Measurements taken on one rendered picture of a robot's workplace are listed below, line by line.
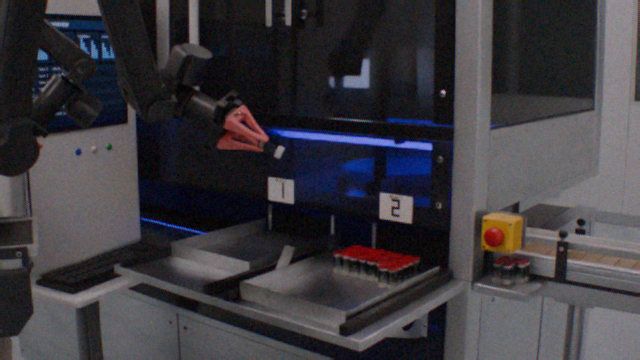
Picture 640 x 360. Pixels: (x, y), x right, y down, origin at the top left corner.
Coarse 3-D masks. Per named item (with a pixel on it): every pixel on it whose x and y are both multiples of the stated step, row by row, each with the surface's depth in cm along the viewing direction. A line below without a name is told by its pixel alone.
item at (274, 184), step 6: (270, 180) 177; (276, 180) 176; (282, 180) 175; (288, 180) 173; (270, 186) 177; (276, 186) 176; (288, 186) 174; (270, 192) 178; (276, 192) 176; (288, 192) 174; (270, 198) 178; (276, 198) 177; (288, 198) 174
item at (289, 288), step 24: (312, 264) 153; (240, 288) 136; (264, 288) 132; (288, 288) 142; (312, 288) 142; (336, 288) 142; (360, 288) 142; (384, 288) 142; (408, 288) 137; (288, 312) 129; (312, 312) 125; (336, 312) 121; (360, 312) 124
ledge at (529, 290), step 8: (480, 280) 147; (488, 280) 147; (528, 280) 146; (536, 280) 146; (544, 280) 146; (480, 288) 144; (488, 288) 143; (496, 288) 142; (504, 288) 141; (512, 288) 141; (520, 288) 141; (528, 288) 141; (536, 288) 141; (544, 288) 144; (496, 296) 142; (504, 296) 141; (512, 296) 140; (520, 296) 138; (528, 296) 137; (536, 296) 141
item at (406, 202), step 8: (384, 200) 156; (400, 200) 154; (408, 200) 152; (384, 208) 157; (400, 208) 154; (408, 208) 153; (384, 216) 157; (392, 216) 156; (400, 216) 154; (408, 216) 153
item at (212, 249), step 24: (192, 240) 170; (216, 240) 177; (240, 240) 180; (264, 240) 180; (288, 240) 180; (312, 240) 167; (336, 240) 175; (216, 264) 156; (240, 264) 151; (264, 264) 153
